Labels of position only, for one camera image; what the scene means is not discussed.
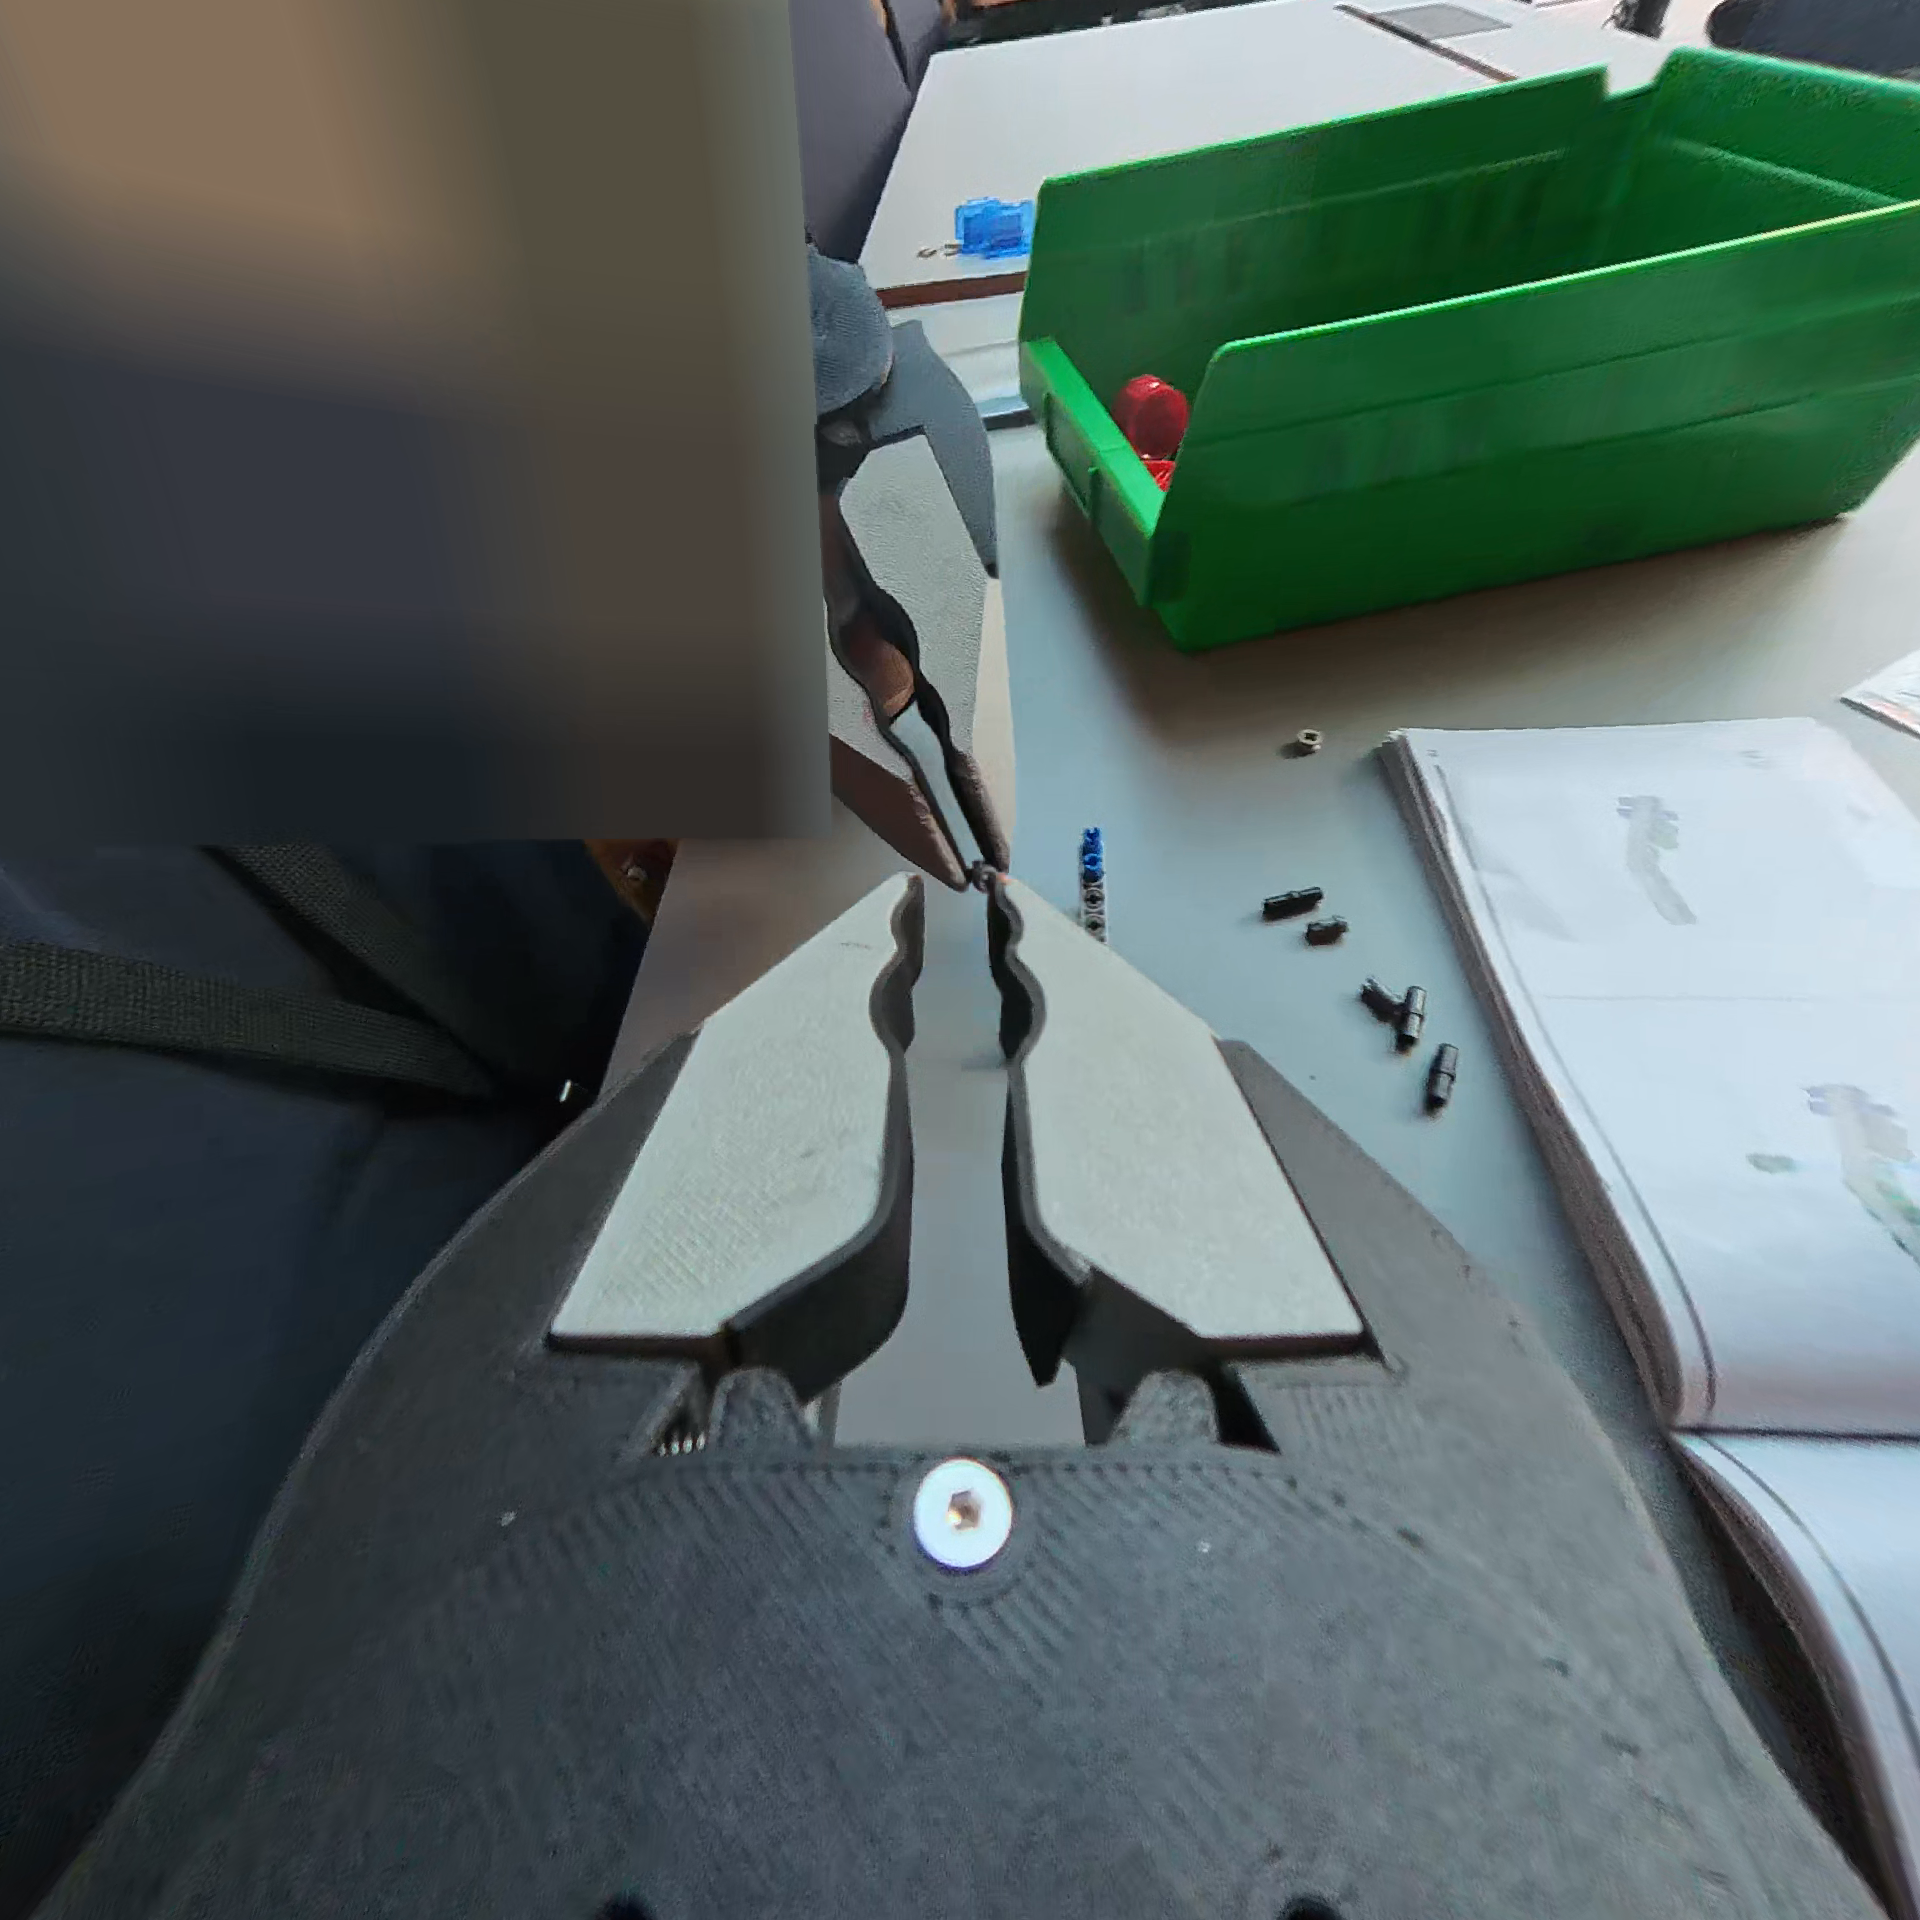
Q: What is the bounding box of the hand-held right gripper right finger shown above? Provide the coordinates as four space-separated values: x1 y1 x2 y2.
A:
985 875 1369 1449

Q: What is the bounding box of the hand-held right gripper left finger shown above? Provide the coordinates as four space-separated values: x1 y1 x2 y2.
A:
547 872 921 1409

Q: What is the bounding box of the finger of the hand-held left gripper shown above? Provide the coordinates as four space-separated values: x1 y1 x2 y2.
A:
825 551 975 894
837 431 1015 883

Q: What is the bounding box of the black webbing strap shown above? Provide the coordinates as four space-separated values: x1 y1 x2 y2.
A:
0 845 499 1108

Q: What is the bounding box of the green plastic storage bin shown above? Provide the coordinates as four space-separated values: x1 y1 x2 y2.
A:
1015 44 1920 655

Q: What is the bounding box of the lego instruction booklet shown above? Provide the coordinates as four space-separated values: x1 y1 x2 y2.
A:
1380 717 1920 1911

